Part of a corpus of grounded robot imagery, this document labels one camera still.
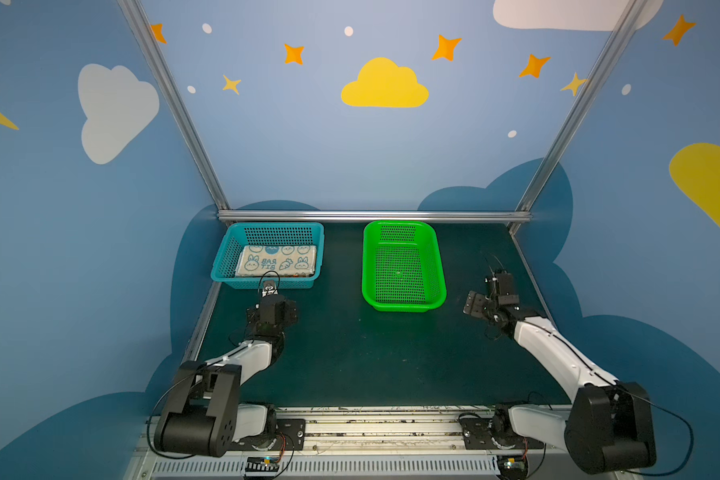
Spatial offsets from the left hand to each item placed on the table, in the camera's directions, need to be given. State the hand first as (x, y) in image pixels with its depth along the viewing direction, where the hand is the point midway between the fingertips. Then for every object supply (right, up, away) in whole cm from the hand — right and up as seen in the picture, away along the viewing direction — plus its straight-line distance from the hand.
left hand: (271, 304), depth 91 cm
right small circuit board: (+66, -38, -18) cm, 78 cm away
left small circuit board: (+3, -38, -18) cm, 42 cm away
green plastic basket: (+43, +10, +16) cm, 47 cm away
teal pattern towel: (+1, +13, +13) cm, 19 cm away
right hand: (+66, +2, -3) cm, 66 cm away
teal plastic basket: (-19, +23, +19) cm, 35 cm away
